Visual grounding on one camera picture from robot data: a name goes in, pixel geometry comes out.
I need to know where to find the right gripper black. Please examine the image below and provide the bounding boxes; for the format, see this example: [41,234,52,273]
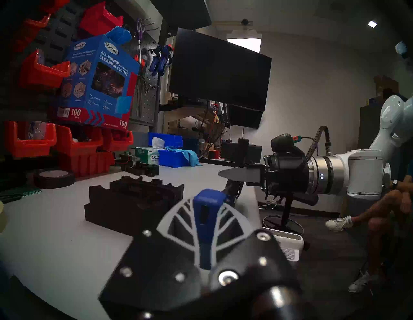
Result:
[218,153,311,196]

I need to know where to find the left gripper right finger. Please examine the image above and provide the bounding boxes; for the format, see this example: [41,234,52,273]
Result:
[210,204,302,292]

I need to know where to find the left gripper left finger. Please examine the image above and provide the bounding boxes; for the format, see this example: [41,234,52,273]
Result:
[98,197,207,320]

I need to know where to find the blue black bar clamp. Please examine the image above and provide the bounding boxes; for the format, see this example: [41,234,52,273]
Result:
[193,137,250,271]

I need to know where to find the person forearm with watch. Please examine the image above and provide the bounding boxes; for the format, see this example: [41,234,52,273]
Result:
[389,176,413,210]

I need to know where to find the black 3D printed piece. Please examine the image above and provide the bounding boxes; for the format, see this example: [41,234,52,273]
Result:
[85,184,181,237]
[110,176,184,207]

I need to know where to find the small black printed parts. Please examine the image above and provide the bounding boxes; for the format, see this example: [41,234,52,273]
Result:
[126,161,160,178]

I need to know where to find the blue spring clamp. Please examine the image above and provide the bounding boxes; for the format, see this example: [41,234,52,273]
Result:
[160,45,175,76]
[149,48,163,76]

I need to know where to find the white side desk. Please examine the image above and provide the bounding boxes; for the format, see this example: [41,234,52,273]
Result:
[198,157,239,168]

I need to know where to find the black office chair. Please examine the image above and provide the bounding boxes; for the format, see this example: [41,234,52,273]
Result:
[263,192,320,236]

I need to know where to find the blue microfiber cloth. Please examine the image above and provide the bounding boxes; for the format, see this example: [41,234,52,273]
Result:
[165,146,202,167]

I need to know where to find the blue plastic storage bin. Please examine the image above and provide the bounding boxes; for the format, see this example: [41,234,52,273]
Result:
[148,132,184,149]
[158,149,194,168]

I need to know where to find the white sneaker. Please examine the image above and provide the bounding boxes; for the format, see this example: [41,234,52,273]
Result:
[348,271,371,293]
[325,216,354,233]

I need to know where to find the green white tissue box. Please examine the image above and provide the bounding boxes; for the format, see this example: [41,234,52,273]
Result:
[135,137,166,165]

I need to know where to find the large black monitor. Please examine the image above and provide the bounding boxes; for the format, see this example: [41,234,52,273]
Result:
[168,27,272,112]

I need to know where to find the grey pegboard back panel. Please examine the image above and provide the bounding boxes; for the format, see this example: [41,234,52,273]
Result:
[0,0,168,128]

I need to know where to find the red nested bin stack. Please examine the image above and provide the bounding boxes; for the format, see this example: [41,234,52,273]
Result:
[60,152,115,177]

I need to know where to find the red plastic storage bin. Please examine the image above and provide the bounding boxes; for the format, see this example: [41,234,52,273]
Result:
[79,2,124,36]
[100,129,134,152]
[39,0,70,13]
[19,48,71,89]
[53,125,104,157]
[4,121,57,159]
[11,15,51,52]

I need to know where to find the dark grey metal cabinet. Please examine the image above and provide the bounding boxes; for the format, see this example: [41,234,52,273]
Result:
[360,105,384,150]

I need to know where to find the black tape roll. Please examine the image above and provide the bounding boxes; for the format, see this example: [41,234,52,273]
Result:
[33,169,75,189]

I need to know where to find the bright ceiling light panel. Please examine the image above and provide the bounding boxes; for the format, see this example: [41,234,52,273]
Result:
[227,30,262,53]

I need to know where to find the green cutting mat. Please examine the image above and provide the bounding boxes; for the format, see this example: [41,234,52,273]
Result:
[0,187,42,204]

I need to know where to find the plain brown cardboard box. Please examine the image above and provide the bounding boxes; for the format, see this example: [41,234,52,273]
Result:
[374,75,399,97]

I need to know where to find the black workbench overhead shelf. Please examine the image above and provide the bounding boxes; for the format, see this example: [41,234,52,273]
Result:
[152,0,212,31]

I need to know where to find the blue cleaning cloths box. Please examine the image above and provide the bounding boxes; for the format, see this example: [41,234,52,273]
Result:
[53,35,141,131]

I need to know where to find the blue cloth in box opening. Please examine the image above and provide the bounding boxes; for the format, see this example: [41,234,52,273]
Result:
[106,26,132,45]

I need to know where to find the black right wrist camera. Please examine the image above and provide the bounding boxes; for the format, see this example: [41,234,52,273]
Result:
[270,133,305,157]

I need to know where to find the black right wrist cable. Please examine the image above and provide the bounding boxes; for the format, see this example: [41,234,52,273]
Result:
[303,126,333,162]

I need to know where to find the black wired electronics module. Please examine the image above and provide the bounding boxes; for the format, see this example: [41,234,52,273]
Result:
[115,152,137,166]

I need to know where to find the purple handled scissors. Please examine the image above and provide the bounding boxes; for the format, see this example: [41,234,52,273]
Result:
[136,18,146,62]

